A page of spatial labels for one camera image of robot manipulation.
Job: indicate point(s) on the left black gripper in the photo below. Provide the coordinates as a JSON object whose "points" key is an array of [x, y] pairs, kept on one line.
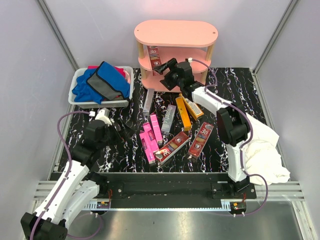
{"points": [[125, 134]]}

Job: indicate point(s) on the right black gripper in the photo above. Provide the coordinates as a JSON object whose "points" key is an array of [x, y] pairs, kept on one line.
{"points": [[167, 65]]}

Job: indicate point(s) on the red 3d toothpaste box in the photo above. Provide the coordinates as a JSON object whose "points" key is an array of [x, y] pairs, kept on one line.
{"points": [[200, 140], [154, 57], [171, 148]]}

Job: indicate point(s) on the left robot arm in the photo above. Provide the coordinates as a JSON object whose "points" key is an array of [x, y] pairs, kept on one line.
{"points": [[77, 185]]}

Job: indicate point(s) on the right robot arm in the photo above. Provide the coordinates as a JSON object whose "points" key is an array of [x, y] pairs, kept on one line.
{"points": [[234, 127]]}

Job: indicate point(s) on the pink three-tier shelf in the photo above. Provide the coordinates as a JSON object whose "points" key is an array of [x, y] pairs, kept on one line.
{"points": [[180, 39]]}

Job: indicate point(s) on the pink BeYou box front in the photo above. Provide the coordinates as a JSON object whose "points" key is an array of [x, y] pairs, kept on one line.
{"points": [[147, 148]]}

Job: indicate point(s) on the pink beyou box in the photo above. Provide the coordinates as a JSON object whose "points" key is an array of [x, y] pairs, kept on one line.
{"points": [[147, 148], [156, 128], [151, 137]]}

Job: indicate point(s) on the silver grey toothpaste box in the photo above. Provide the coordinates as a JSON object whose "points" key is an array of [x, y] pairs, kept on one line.
{"points": [[148, 102]]}

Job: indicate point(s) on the pink BeYou box middle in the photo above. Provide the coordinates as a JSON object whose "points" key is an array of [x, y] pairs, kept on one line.
{"points": [[151, 137]]}

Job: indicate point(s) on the white plastic basket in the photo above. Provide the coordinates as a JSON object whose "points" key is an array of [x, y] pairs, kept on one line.
{"points": [[104, 104]]}

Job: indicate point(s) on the pink BeYou box back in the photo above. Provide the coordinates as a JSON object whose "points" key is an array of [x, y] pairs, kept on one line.
{"points": [[156, 128]]}

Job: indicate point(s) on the pink cloth in basket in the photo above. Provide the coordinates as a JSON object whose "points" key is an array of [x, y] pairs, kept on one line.
{"points": [[123, 72]]}

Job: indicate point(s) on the grey Protefix toothpaste box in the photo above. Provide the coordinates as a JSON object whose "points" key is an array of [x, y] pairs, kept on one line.
{"points": [[168, 119]]}

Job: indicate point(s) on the orange R&O toothpaste box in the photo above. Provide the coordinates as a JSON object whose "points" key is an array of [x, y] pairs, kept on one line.
{"points": [[183, 114]]}

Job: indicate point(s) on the orange barcode toothpaste box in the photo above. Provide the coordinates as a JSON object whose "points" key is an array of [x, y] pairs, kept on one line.
{"points": [[192, 108]]}

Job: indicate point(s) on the grey black-trimmed cloth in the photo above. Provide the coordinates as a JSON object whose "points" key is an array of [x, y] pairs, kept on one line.
{"points": [[109, 83]]}

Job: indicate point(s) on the blue cloth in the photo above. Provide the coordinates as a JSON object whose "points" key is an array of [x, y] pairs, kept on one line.
{"points": [[85, 93]]}

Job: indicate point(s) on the white crumpled cloth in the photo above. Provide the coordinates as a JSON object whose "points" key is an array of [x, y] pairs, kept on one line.
{"points": [[262, 157]]}

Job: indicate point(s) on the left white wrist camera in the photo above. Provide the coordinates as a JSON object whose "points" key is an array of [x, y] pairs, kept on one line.
{"points": [[102, 115]]}

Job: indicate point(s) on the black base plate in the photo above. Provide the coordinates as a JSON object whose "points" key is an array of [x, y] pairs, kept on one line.
{"points": [[212, 185]]}

